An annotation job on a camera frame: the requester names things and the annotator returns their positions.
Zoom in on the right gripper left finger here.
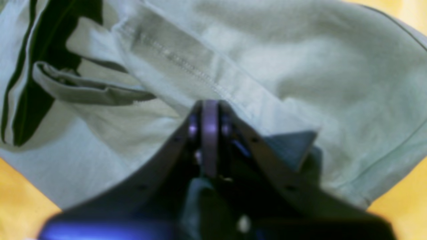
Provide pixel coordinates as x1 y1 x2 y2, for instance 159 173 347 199
62 102 202 217

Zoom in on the yellow table cloth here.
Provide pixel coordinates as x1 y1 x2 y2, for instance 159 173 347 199
1 0 427 240

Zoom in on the green T-shirt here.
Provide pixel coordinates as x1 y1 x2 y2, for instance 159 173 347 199
1 0 426 208

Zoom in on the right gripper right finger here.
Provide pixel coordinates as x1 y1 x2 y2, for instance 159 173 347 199
219 101 369 217

